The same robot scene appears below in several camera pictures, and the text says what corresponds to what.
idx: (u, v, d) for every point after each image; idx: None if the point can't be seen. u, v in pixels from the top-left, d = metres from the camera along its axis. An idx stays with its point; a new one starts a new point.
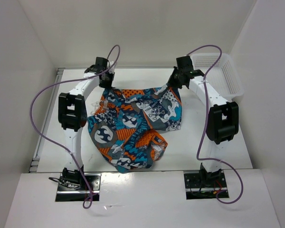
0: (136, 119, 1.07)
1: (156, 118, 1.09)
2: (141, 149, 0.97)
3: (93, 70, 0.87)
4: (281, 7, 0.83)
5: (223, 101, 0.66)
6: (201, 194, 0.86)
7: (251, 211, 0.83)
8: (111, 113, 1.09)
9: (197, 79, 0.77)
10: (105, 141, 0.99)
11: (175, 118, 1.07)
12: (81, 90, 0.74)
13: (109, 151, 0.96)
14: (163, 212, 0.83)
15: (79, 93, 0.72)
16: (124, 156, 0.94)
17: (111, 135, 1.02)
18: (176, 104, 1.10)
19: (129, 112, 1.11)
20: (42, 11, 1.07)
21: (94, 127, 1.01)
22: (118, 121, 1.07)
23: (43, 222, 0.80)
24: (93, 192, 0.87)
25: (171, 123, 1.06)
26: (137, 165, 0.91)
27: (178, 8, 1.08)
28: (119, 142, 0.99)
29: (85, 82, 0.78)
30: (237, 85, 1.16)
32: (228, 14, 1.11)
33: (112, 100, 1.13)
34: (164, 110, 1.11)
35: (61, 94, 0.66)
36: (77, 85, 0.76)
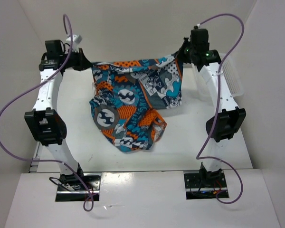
0: (134, 95, 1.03)
1: (154, 91, 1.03)
2: (143, 128, 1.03)
3: (48, 62, 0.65)
4: (280, 8, 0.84)
5: (232, 107, 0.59)
6: (201, 194, 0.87)
7: (251, 211, 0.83)
8: (106, 91, 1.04)
9: (213, 69, 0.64)
10: (108, 124, 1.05)
11: (172, 93, 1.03)
12: (48, 99, 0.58)
13: (113, 132, 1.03)
14: (162, 212, 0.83)
15: (47, 106, 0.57)
16: (126, 136, 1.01)
17: (112, 116, 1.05)
18: (177, 78, 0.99)
19: (125, 86, 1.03)
20: (42, 11, 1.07)
21: (95, 111, 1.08)
22: (115, 99, 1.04)
23: (43, 222, 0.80)
24: (93, 192, 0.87)
25: (169, 101, 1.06)
26: (138, 143, 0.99)
27: (178, 8, 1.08)
28: (121, 121, 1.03)
29: (47, 86, 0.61)
30: (236, 85, 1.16)
32: (228, 14, 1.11)
33: (99, 77, 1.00)
34: (161, 83, 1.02)
35: (26, 114, 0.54)
36: (39, 95, 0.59)
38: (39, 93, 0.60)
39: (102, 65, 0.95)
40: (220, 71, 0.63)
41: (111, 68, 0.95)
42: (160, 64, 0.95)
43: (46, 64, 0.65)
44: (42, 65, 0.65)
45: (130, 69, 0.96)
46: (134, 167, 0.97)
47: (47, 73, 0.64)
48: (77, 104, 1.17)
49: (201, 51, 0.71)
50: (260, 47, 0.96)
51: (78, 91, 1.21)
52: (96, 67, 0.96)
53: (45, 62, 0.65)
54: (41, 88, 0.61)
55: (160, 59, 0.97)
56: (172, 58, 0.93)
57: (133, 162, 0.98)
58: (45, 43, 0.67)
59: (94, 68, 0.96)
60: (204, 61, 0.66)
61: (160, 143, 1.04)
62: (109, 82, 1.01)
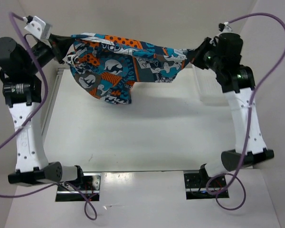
0: (123, 67, 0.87)
1: (147, 66, 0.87)
2: (127, 87, 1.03)
3: (16, 88, 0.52)
4: (280, 8, 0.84)
5: (261, 149, 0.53)
6: (201, 194, 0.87)
7: (250, 211, 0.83)
8: (87, 62, 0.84)
9: (244, 95, 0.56)
10: (90, 86, 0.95)
11: (165, 74, 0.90)
12: (32, 154, 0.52)
13: (97, 93, 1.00)
14: (162, 212, 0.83)
15: (33, 165, 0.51)
16: (111, 95, 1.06)
17: (94, 78, 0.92)
18: (177, 66, 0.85)
19: (114, 56, 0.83)
20: (42, 10, 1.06)
21: (76, 76, 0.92)
22: (99, 68, 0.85)
23: (43, 222, 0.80)
24: (93, 192, 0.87)
25: (160, 78, 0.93)
26: (122, 100, 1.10)
27: (177, 8, 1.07)
28: (106, 84, 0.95)
29: (25, 135, 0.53)
30: None
32: (227, 14, 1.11)
33: (83, 51, 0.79)
34: (158, 64, 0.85)
35: (12, 181, 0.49)
36: (19, 149, 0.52)
38: (18, 146, 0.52)
39: (91, 42, 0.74)
40: (251, 103, 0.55)
41: (108, 48, 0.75)
42: (168, 58, 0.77)
43: (14, 94, 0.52)
44: (10, 97, 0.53)
45: (130, 52, 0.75)
46: (134, 167, 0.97)
47: (19, 110, 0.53)
48: (77, 104, 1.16)
49: (230, 68, 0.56)
50: (260, 48, 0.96)
51: (77, 91, 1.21)
52: (80, 41, 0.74)
53: (10, 89, 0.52)
54: (18, 138, 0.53)
55: (169, 50, 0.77)
56: (184, 58, 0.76)
57: (132, 162, 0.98)
58: None
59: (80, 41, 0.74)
60: (234, 87, 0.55)
61: (159, 142, 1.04)
62: (94, 54, 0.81)
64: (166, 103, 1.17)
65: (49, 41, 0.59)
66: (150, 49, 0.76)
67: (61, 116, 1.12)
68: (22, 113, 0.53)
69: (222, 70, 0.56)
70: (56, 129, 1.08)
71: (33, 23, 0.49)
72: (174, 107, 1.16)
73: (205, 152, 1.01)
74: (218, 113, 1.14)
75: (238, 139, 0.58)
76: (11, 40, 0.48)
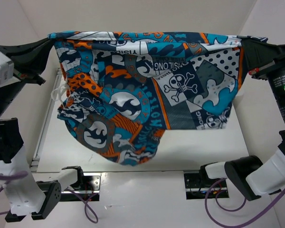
0: (141, 105, 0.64)
1: (179, 99, 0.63)
2: (155, 139, 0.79)
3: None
4: (281, 8, 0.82)
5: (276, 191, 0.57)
6: (201, 194, 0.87)
7: (250, 211, 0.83)
8: (82, 89, 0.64)
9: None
10: (100, 138, 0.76)
11: (212, 108, 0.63)
12: (24, 203, 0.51)
13: (114, 148, 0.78)
14: (162, 212, 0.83)
15: (27, 211, 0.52)
16: (132, 152, 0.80)
17: (105, 128, 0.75)
18: (230, 83, 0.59)
19: (125, 86, 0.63)
20: (41, 11, 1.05)
21: (78, 131, 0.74)
22: (106, 106, 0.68)
23: (43, 222, 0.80)
24: (93, 192, 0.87)
25: (205, 119, 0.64)
26: (147, 153, 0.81)
27: (178, 9, 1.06)
28: (120, 130, 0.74)
29: (9, 188, 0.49)
30: (236, 85, 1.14)
32: (229, 14, 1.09)
33: (72, 67, 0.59)
34: (195, 86, 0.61)
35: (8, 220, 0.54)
36: (10, 199, 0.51)
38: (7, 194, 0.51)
39: (81, 40, 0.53)
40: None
41: (107, 44, 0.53)
42: (210, 46, 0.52)
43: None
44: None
45: (144, 44, 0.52)
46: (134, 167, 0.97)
47: None
48: None
49: None
50: None
51: None
52: (65, 42, 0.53)
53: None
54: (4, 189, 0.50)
55: (210, 35, 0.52)
56: (237, 43, 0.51)
57: None
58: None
59: (67, 44, 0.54)
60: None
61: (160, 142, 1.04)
62: (95, 78, 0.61)
64: None
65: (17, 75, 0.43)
66: (178, 39, 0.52)
67: None
68: (3, 171, 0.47)
69: None
70: (56, 129, 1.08)
71: None
72: None
73: (205, 152, 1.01)
74: None
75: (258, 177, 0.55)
76: None
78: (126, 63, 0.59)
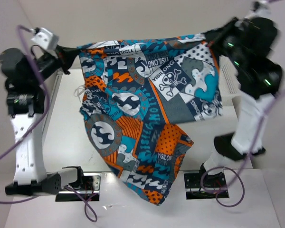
0: (139, 101, 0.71)
1: (173, 92, 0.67)
2: (163, 160, 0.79)
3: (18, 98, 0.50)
4: (280, 9, 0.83)
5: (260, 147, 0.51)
6: (201, 194, 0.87)
7: (250, 211, 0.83)
8: (94, 87, 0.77)
9: (263, 103, 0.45)
10: (107, 144, 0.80)
11: (204, 95, 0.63)
12: (30, 166, 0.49)
13: (118, 161, 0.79)
14: (163, 212, 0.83)
15: (30, 176, 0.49)
16: (137, 172, 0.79)
17: (112, 132, 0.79)
18: (211, 70, 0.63)
19: (128, 88, 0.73)
20: None
21: (87, 126, 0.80)
22: (110, 105, 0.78)
23: (43, 222, 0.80)
24: (93, 192, 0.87)
25: (202, 109, 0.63)
26: (155, 182, 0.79)
27: (177, 9, 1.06)
28: (125, 139, 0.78)
29: (25, 146, 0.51)
30: (235, 84, 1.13)
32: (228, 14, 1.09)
33: (90, 70, 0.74)
34: (185, 78, 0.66)
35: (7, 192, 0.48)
36: (17, 162, 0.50)
38: (17, 157, 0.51)
39: (97, 49, 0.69)
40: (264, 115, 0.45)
41: (113, 49, 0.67)
42: (184, 41, 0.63)
43: (16, 105, 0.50)
44: (11, 104, 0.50)
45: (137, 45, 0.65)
46: None
47: (20, 121, 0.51)
48: (77, 104, 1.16)
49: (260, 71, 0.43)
50: None
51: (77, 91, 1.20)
52: (86, 52, 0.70)
53: (13, 99, 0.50)
54: (18, 149, 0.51)
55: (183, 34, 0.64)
56: (202, 38, 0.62)
57: None
58: (3, 70, 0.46)
59: (88, 54, 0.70)
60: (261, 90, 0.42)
61: None
62: (105, 80, 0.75)
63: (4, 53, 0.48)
64: None
65: (55, 52, 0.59)
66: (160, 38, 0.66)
67: (61, 115, 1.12)
68: (23, 124, 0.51)
69: (247, 68, 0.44)
70: (55, 129, 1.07)
71: (40, 34, 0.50)
72: None
73: (205, 152, 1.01)
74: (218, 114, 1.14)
75: (238, 132, 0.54)
76: (17, 52, 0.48)
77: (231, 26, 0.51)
78: (128, 64, 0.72)
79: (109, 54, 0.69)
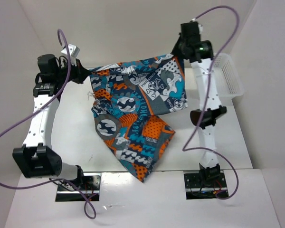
0: (135, 101, 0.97)
1: (156, 95, 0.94)
2: (148, 141, 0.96)
3: (44, 86, 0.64)
4: (283, 8, 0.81)
5: (216, 106, 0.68)
6: (201, 194, 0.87)
7: (250, 211, 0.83)
8: (103, 97, 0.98)
9: (204, 65, 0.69)
10: (110, 133, 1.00)
11: (175, 95, 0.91)
12: (41, 132, 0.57)
13: (113, 142, 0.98)
14: (162, 211, 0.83)
15: (38, 140, 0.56)
16: (128, 149, 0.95)
17: (114, 125, 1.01)
18: (179, 77, 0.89)
19: (125, 94, 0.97)
20: (41, 12, 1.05)
21: (95, 121, 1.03)
22: (114, 109, 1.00)
23: (43, 222, 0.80)
24: (93, 192, 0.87)
25: (173, 103, 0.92)
26: (142, 159, 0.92)
27: (178, 9, 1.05)
28: (123, 130, 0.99)
29: (41, 115, 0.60)
30: (236, 85, 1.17)
32: (229, 14, 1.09)
33: (98, 85, 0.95)
34: (163, 84, 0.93)
35: (15, 151, 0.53)
36: (31, 127, 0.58)
38: (31, 123, 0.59)
39: (103, 71, 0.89)
40: (210, 69, 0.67)
41: (116, 70, 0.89)
42: (160, 61, 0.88)
43: (41, 90, 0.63)
44: (37, 90, 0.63)
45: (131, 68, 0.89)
46: None
47: (40, 100, 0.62)
48: (78, 104, 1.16)
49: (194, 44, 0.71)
50: (261, 49, 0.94)
51: (78, 91, 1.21)
52: (95, 74, 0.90)
53: (40, 87, 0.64)
54: (33, 118, 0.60)
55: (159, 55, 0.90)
56: (170, 55, 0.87)
57: None
58: (38, 64, 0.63)
59: (95, 75, 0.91)
60: (197, 57, 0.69)
61: None
62: (109, 91, 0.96)
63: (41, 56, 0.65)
64: None
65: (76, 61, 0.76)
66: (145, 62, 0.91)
67: (62, 115, 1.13)
68: (42, 101, 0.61)
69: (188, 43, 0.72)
70: (56, 129, 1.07)
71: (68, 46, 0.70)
72: None
73: None
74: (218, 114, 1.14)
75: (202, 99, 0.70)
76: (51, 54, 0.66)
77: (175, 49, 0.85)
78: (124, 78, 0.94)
79: (113, 73, 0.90)
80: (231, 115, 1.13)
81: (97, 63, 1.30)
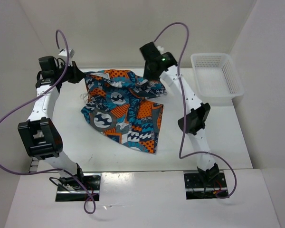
0: (124, 96, 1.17)
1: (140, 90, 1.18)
2: (145, 120, 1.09)
3: (45, 81, 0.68)
4: (282, 8, 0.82)
5: (198, 105, 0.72)
6: (201, 194, 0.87)
7: (251, 211, 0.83)
8: (98, 96, 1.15)
9: (173, 71, 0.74)
10: (108, 124, 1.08)
11: (156, 87, 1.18)
12: (43, 110, 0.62)
13: (116, 129, 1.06)
14: (163, 212, 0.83)
15: (42, 116, 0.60)
16: (132, 130, 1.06)
17: (109, 117, 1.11)
18: None
19: (114, 91, 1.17)
20: (41, 12, 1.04)
21: (90, 116, 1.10)
22: (108, 101, 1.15)
23: (43, 222, 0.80)
24: (93, 192, 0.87)
25: (156, 92, 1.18)
26: (146, 135, 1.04)
27: (178, 8, 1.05)
28: (120, 118, 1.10)
29: (42, 99, 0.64)
30: (236, 85, 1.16)
32: (229, 14, 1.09)
33: (92, 85, 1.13)
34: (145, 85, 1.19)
35: (20, 125, 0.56)
36: (34, 107, 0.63)
38: (35, 106, 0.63)
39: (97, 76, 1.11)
40: (179, 74, 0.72)
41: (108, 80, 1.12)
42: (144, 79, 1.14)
43: (42, 82, 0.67)
44: (39, 83, 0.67)
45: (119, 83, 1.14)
46: (134, 167, 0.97)
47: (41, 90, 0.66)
48: (77, 104, 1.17)
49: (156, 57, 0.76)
50: (261, 49, 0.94)
51: (77, 91, 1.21)
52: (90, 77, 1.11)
53: (42, 80, 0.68)
54: (36, 102, 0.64)
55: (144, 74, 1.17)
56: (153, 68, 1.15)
57: (132, 162, 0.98)
58: (39, 62, 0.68)
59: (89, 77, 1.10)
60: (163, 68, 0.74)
61: (160, 141, 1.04)
62: (101, 88, 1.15)
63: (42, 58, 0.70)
64: (166, 103, 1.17)
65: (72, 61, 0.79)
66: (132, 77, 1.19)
67: (62, 114, 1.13)
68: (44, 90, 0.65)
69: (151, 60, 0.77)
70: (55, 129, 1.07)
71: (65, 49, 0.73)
72: (175, 107, 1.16)
73: None
74: (218, 113, 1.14)
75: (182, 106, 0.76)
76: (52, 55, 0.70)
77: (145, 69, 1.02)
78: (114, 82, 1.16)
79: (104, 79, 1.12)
80: (231, 115, 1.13)
81: (97, 63, 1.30)
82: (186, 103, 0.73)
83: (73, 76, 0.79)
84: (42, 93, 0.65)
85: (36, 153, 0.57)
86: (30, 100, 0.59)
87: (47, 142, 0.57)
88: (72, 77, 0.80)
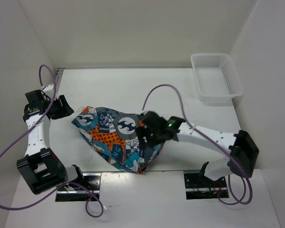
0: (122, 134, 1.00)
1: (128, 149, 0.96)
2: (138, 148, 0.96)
3: (33, 110, 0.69)
4: (282, 8, 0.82)
5: (233, 139, 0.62)
6: (201, 194, 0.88)
7: (250, 211, 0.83)
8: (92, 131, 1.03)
9: (184, 128, 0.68)
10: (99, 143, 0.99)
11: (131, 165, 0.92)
12: (40, 141, 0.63)
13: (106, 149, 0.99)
14: (163, 211, 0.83)
15: (40, 147, 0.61)
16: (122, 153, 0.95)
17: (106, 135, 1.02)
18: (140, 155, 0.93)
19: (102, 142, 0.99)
20: (41, 13, 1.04)
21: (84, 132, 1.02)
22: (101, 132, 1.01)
23: (43, 222, 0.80)
24: (93, 192, 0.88)
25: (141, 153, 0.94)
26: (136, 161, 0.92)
27: (178, 9, 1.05)
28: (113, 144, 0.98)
29: (36, 130, 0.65)
30: (237, 85, 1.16)
32: (229, 14, 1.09)
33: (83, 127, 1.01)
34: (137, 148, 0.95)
35: (19, 163, 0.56)
36: (29, 140, 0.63)
38: (29, 138, 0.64)
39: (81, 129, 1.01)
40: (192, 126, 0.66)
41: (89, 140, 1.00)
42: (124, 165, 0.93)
43: (30, 113, 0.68)
44: (27, 114, 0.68)
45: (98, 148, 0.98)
46: None
47: (32, 119, 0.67)
48: (77, 104, 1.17)
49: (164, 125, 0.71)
50: (261, 49, 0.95)
51: (77, 92, 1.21)
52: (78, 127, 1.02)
53: (29, 111, 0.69)
54: (30, 134, 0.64)
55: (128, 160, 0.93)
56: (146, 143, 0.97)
57: None
58: (26, 96, 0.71)
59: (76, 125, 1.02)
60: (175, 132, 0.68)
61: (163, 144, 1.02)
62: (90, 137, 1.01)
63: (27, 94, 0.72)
64: (166, 104, 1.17)
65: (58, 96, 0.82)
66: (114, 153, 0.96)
67: None
68: (34, 120, 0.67)
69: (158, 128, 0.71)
70: (55, 130, 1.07)
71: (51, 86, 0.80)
72: (175, 107, 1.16)
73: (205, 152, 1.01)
74: (218, 113, 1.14)
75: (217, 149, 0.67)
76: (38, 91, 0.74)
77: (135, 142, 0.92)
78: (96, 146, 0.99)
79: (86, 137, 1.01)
80: (231, 115, 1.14)
81: (97, 63, 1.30)
82: (219, 145, 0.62)
83: (61, 110, 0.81)
84: (34, 124, 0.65)
85: (42, 188, 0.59)
86: (25, 134, 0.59)
87: (52, 174, 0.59)
88: (60, 111, 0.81)
